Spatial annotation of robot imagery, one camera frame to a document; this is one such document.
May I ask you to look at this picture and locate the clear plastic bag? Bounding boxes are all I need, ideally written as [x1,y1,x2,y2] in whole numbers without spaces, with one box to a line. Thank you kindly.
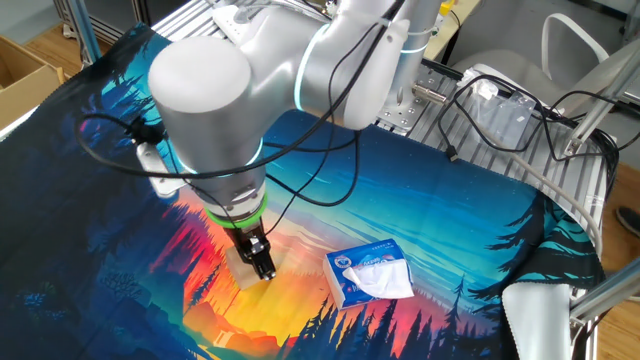
[458,68,502,102]
[478,92,540,152]

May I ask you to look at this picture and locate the white power strip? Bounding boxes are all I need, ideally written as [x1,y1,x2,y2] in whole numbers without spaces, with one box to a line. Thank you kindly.
[212,0,286,44]

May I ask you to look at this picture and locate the black shoe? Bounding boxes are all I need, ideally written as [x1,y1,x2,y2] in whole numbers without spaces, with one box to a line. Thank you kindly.
[615,205,640,239]

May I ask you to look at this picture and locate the blue tissue pack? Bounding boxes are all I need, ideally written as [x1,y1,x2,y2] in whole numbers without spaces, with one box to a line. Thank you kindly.
[322,238,416,311]

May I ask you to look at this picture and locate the grey white office chair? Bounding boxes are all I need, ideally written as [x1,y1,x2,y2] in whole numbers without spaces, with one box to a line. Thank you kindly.
[449,12,614,106]

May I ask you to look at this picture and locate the small wooden block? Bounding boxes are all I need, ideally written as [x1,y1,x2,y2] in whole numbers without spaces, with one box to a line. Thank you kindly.
[224,244,287,291]

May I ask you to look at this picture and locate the aluminium frame post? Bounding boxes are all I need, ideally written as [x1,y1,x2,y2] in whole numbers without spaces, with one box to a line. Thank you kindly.
[67,0,105,65]
[563,38,640,157]
[568,257,640,326]

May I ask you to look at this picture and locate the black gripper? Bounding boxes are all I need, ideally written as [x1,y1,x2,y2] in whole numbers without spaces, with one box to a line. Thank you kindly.
[230,219,277,282]

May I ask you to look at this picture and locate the black power cable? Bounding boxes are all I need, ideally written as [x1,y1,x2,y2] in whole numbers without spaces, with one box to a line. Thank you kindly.
[529,89,640,201]

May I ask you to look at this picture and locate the grey cable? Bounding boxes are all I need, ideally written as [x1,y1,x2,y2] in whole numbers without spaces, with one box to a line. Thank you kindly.
[489,134,605,252]

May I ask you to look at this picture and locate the colourful sunset forest tablecloth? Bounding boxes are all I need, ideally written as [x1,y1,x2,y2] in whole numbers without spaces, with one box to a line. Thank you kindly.
[0,22,609,360]

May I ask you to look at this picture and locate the brown cardboard box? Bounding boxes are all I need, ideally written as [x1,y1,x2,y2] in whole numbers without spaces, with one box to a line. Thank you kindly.
[0,34,66,134]

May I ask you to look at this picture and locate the beige wooden desk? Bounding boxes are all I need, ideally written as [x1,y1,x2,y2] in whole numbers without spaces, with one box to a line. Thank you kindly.
[423,0,482,62]

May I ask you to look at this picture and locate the dark aluminium frame base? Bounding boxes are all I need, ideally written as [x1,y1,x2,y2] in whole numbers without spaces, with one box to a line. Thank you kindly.
[52,0,169,47]

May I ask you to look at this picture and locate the silver camera bracket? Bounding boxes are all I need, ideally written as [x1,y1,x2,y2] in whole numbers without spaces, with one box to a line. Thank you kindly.
[135,142,189,199]

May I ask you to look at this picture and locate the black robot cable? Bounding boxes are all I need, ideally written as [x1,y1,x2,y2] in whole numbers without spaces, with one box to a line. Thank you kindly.
[74,0,407,209]

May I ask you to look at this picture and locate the black usb cable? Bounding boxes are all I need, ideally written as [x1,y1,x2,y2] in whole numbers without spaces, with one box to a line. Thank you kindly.
[437,74,546,164]

